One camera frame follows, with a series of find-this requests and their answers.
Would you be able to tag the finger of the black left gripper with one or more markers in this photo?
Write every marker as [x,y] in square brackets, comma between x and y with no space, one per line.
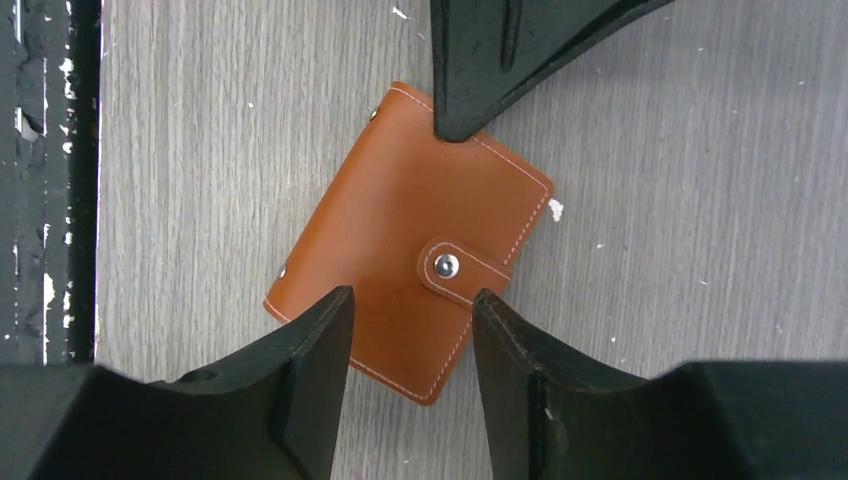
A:
[488,54]

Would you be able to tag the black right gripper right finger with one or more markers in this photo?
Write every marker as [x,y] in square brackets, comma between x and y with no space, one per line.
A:
[553,412]

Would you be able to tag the brown leather card holder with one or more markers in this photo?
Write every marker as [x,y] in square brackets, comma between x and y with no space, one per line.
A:
[417,227]

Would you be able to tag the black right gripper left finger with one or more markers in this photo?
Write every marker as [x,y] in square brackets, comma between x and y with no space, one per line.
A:
[270,410]

